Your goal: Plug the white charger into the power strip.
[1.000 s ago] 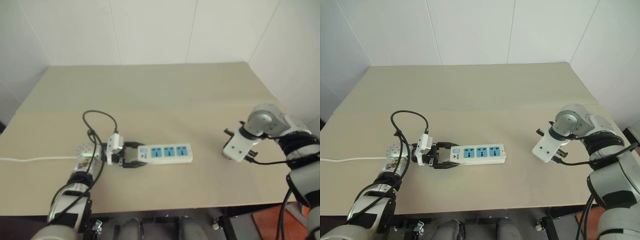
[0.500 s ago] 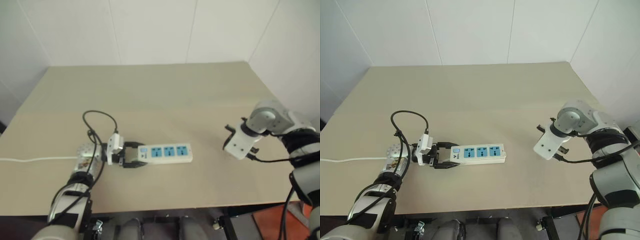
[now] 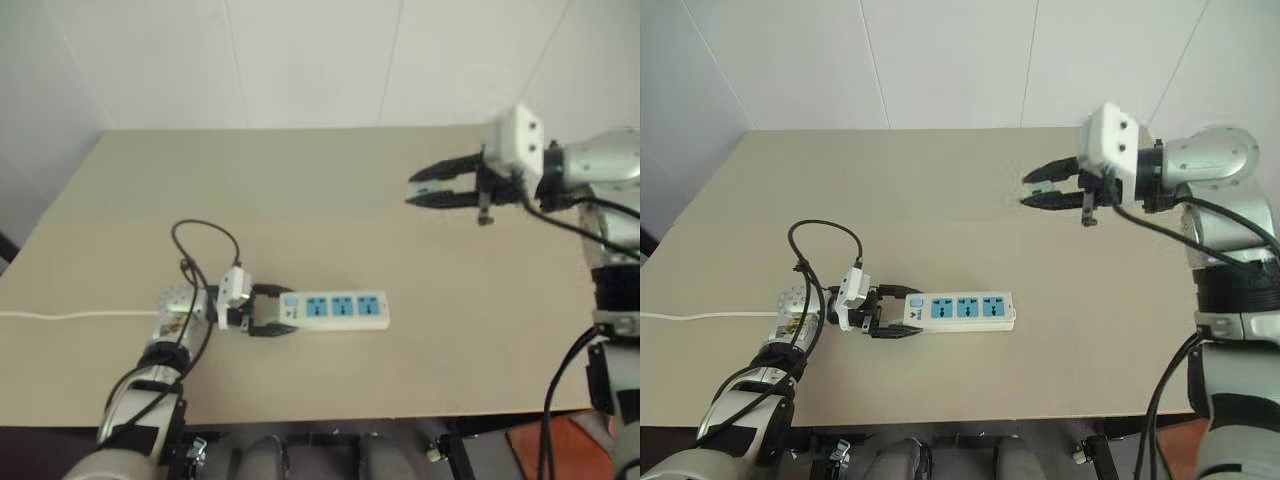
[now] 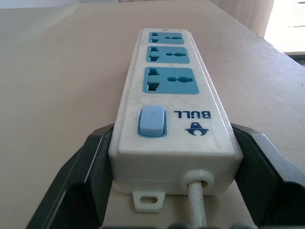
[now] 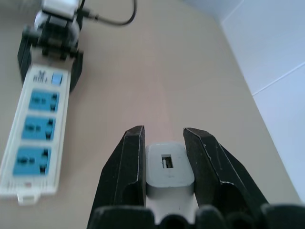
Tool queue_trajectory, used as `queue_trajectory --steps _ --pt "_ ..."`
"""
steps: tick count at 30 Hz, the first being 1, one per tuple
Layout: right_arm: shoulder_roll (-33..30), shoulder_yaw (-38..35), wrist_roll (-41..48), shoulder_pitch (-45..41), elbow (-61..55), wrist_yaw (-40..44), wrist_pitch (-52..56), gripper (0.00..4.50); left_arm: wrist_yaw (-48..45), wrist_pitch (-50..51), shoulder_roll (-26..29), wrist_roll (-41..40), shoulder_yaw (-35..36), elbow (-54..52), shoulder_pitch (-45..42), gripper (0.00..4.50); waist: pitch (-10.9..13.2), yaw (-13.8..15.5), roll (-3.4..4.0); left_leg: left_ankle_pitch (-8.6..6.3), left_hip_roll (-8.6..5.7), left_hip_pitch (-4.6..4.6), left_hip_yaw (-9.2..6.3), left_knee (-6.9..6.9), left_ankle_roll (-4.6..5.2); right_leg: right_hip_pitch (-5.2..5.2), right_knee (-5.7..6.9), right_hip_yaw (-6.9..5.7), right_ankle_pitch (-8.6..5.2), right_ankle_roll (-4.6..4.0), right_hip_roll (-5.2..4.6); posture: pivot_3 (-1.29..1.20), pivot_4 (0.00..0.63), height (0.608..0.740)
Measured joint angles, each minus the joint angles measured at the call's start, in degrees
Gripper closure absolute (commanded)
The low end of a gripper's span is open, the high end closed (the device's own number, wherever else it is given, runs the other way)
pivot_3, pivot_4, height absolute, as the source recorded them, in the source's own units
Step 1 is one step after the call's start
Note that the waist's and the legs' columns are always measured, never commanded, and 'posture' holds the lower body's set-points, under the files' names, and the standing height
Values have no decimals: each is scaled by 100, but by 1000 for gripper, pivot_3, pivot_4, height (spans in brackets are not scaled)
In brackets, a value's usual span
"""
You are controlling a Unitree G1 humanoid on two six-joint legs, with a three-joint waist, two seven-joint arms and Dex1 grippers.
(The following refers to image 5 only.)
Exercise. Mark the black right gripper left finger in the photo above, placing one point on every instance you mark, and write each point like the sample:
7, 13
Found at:
128, 167

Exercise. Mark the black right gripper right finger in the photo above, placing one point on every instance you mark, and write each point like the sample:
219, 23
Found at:
207, 167

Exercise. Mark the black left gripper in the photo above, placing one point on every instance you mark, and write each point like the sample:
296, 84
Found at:
56, 35

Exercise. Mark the white USB charger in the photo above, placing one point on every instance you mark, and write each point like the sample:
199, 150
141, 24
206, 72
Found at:
170, 175

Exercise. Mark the white power strip blue sockets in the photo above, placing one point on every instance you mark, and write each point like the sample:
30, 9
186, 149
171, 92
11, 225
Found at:
35, 133

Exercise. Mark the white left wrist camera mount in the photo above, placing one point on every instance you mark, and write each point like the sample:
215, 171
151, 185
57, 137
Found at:
59, 7

